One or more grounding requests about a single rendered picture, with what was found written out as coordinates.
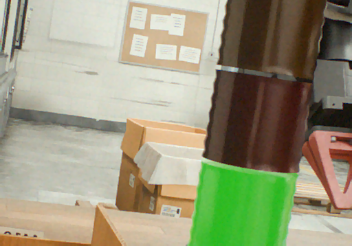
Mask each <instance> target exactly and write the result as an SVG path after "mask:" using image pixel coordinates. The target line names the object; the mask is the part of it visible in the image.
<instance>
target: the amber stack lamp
mask: <svg viewBox="0 0 352 246"><path fill-rule="evenodd" d="M326 9H327V0H227V1H226V3H225V5H224V11H225V15H224V17H223V20H222V28H223V29H222V31H221V33H220V35H219V37H220V44H219V47H218V49H217V54H218V59H217V61H216V63H215V65H218V66H224V67H233V68H238V69H246V70H251V71H260V72H265V73H270V74H279V75H284V76H292V77H297V78H306V79H312V80H315V76H314V72H315V70H316V67H317V56H318V53H319V51H320V44H319V42H320V40H321V38H322V27H323V25H324V22H325V11H326Z"/></svg>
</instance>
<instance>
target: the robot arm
mask: <svg viewBox="0 0 352 246"><path fill-rule="evenodd" d="M324 20H325V22H324V25H323V27H322V38H321V40H320V42H319V44H320V51H319V53H318V56H317V67H316V70H315V72H314V76H315V80H312V79H306V78H297V77H292V76H284V75H279V74H270V73H265V72H260V71H251V70H246V69H239V70H238V73H243V74H252V75H257V76H266V77H270V78H280V79H284V80H293V81H297V82H306V83H311V84H314V85H313V88H312V90H311V101H310V103H309V117H308V119H307V130H306V132H305V144H304V146H303V148H302V155H303V156H305V158H306V159H307V161H308V162H309V165H310V166H311V168H312V170H313V171H314V173H315V174H316V176H317V178H318V179H319V180H320V182H321V184H322V186H323V188H324V190H325V192H326V193H327V196H328V197H329V199H330V201H331V203H332V205H333V207H334V208H335V209H336V210H349V209H350V208H351V206H352V23H349V22H352V0H327V9H326V11H325V13H324ZM331 159H343V160H348V163H349V164H350V167H349V173H348V176H347V179H346V184H345V187H344V192H343V194H342V193H341V191H340V187H339V185H338V182H337V179H336V176H335V173H334V169H333V165H332V162H331Z"/></svg>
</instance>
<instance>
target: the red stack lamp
mask: <svg viewBox="0 0 352 246"><path fill-rule="evenodd" d="M214 75H215V77H214V80H213V82H212V88H213V92H212V95H211V98H210V101H211V107H210V109H209V112H208V117H209V120H208V123H207V125H206V134H207V135H206V138H205V139H204V140H203V152H202V154H201V156H202V157H203V158H206V159H209V160H211V161H215V162H218V163H221V164H227V165H230V166H236V167H240V168H247V169H252V170H261V171H267V172H279V173H298V172H300V166H299V163H300V161H301V159H302V157H303V155H302V149H303V146H304V144H305V132H306V130H307V119H308V117H309V103H310V101H311V90H312V88H313V85H314V84H311V83H306V82H297V81H293V80H284V79H280V78H270V77H266V76H257V75H252V74H243V73H238V72H233V71H224V70H218V69H215V70H214Z"/></svg>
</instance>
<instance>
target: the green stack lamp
mask: <svg viewBox="0 0 352 246"><path fill-rule="evenodd" d="M200 162H201V168H200V170H199V173H198V178H199V181H198V184H197V187H196V194H197V196H196V198H195V200H194V211H193V214H192V216H191V217H192V225H191V227H190V229H189V232H190V238H189V240H188V243H187V246H286V238H287V235H288V233H289V228H288V225H289V222H290V220H291V209H292V207H293V205H294V195H295V193H296V191H297V188H296V182H297V180H298V177H299V175H298V174H297V173H279V172H267V171H261V170H252V169H247V168H240V167H236V166H230V165H227V164H221V163H218V162H215V161H211V160H209V159H206V158H202V159H200Z"/></svg>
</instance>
